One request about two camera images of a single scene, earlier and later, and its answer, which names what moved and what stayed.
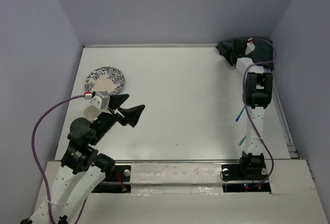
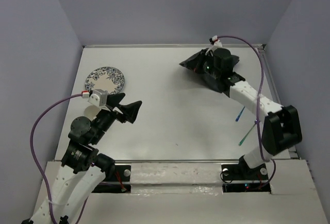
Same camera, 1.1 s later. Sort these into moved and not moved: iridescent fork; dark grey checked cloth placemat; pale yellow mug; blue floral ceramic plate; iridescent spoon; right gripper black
Moved: dark grey checked cloth placemat; right gripper black
Not moved: pale yellow mug; iridescent fork; iridescent spoon; blue floral ceramic plate
